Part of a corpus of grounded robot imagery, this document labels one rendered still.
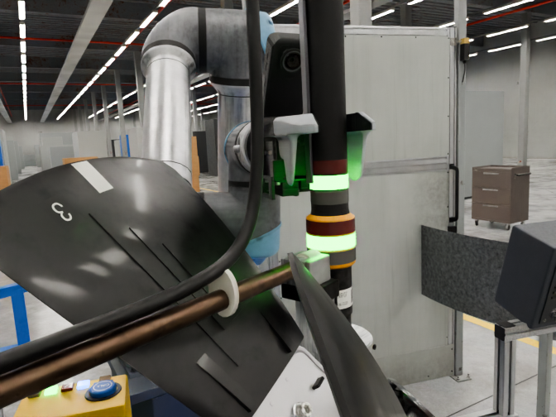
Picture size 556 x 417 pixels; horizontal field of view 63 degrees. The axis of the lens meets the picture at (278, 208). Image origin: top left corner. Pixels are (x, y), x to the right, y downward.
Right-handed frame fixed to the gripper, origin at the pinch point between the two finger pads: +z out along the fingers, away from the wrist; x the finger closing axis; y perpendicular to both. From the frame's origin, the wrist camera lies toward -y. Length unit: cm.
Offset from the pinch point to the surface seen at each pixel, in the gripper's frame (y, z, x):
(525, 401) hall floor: 145, -149, -169
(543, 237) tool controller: 23, -36, -59
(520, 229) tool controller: 22, -40, -57
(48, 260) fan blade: 8.3, 3.2, 21.6
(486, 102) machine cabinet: -64, -786, -687
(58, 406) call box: 39, -37, 31
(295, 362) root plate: 19.2, 1.3, 5.0
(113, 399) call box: 39, -36, 23
